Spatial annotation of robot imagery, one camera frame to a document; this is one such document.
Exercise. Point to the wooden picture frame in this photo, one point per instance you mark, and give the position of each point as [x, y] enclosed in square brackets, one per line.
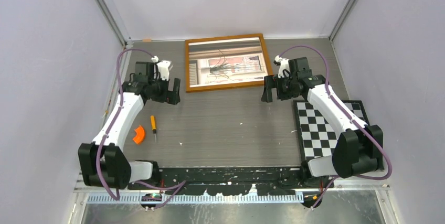
[229, 62]

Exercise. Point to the black white checkerboard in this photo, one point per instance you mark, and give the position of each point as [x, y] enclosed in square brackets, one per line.
[328, 149]

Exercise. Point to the orange curved plastic piece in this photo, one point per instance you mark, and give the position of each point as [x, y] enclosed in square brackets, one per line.
[139, 135]

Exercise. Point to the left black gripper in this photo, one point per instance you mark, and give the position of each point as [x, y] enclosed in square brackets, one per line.
[172, 97]

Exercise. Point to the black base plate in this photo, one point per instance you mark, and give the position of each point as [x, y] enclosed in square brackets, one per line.
[231, 181]

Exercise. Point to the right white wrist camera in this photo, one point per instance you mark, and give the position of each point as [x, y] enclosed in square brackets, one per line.
[284, 68]

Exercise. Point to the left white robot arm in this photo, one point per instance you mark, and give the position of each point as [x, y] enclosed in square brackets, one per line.
[103, 159]

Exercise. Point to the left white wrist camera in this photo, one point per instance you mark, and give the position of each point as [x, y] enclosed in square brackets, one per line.
[161, 68]

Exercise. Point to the aluminium rail front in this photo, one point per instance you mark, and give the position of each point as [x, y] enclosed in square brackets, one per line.
[246, 194]

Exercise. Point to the orange handled screwdriver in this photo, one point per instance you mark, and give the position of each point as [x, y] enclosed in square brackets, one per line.
[154, 127]

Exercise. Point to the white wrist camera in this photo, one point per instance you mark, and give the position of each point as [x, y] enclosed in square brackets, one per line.
[161, 68]
[284, 68]

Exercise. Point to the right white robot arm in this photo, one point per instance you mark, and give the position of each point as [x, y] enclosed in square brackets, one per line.
[317, 92]

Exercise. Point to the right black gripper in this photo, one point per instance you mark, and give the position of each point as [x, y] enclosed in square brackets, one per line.
[273, 81]

